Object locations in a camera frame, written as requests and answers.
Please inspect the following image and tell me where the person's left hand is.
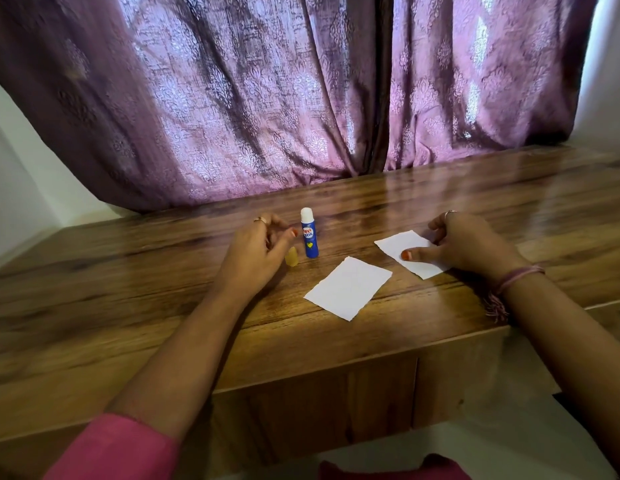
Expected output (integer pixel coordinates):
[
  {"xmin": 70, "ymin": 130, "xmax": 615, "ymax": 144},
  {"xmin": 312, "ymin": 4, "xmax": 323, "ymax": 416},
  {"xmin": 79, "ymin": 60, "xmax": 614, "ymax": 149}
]
[{"xmin": 210, "ymin": 215, "xmax": 299, "ymax": 306}]

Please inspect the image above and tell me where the person's right hand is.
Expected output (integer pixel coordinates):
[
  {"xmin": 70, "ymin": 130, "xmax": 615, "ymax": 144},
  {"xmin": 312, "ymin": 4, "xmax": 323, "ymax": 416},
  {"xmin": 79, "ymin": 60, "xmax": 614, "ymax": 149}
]
[{"xmin": 401, "ymin": 210, "xmax": 531, "ymax": 289}]

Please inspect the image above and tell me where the white paper piece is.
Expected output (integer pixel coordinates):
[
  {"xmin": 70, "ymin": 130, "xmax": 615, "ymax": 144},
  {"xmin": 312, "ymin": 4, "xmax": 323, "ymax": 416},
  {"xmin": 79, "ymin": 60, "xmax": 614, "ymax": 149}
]
[
  {"xmin": 374, "ymin": 230, "xmax": 450, "ymax": 280},
  {"xmin": 304, "ymin": 256, "xmax": 393, "ymax": 322}
]

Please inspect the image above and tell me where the person's right forearm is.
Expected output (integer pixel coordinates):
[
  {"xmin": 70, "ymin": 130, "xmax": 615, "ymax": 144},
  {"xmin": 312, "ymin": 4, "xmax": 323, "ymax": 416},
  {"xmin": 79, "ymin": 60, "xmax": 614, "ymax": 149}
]
[{"xmin": 499, "ymin": 267, "xmax": 620, "ymax": 476}]

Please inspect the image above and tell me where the person's left forearm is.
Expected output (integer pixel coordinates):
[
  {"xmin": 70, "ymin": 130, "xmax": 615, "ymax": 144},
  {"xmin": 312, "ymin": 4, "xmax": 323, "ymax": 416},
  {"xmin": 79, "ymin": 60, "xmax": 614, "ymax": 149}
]
[{"xmin": 105, "ymin": 282, "xmax": 257, "ymax": 443}]

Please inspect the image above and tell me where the blue glue stick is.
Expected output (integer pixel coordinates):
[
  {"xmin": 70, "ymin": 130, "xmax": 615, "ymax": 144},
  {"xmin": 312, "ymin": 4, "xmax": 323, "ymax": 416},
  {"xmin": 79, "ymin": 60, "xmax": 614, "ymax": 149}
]
[{"xmin": 300, "ymin": 207, "xmax": 319, "ymax": 259}]

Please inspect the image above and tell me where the wooden desk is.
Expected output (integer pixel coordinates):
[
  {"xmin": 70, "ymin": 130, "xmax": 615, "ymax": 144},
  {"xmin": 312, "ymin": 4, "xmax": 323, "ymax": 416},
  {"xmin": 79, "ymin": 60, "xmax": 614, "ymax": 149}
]
[{"xmin": 0, "ymin": 145, "xmax": 620, "ymax": 480}]

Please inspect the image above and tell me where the purple patterned curtain panel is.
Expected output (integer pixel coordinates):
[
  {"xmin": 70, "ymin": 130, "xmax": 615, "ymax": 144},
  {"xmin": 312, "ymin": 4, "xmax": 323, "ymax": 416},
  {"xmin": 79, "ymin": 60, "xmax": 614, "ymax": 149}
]
[
  {"xmin": 0, "ymin": 0, "xmax": 394, "ymax": 212},
  {"xmin": 386, "ymin": 0, "xmax": 599, "ymax": 172}
]

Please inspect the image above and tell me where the pink sleeve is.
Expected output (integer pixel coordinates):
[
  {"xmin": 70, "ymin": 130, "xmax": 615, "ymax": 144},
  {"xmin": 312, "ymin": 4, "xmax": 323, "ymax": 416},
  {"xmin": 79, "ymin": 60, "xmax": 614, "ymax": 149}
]
[{"xmin": 42, "ymin": 414, "xmax": 180, "ymax": 480}]

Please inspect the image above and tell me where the pink thread bracelet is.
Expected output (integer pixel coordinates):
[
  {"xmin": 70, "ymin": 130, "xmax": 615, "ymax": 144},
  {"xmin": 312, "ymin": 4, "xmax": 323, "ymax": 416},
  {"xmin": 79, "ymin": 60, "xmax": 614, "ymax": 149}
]
[{"xmin": 484, "ymin": 265, "xmax": 546, "ymax": 324}]

